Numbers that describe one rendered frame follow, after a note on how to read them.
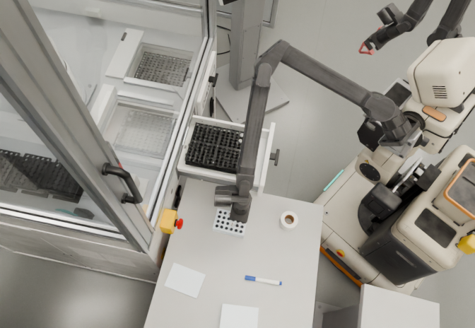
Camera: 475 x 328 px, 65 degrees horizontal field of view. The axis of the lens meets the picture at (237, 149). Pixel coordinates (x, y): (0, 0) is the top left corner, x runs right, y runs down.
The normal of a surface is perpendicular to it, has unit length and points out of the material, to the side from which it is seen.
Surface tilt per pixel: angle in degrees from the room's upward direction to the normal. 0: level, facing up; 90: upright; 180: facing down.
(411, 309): 0
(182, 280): 0
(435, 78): 90
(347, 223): 0
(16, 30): 90
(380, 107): 48
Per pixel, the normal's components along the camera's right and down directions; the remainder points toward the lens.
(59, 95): 0.98, 0.19
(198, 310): 0.05, -0.47
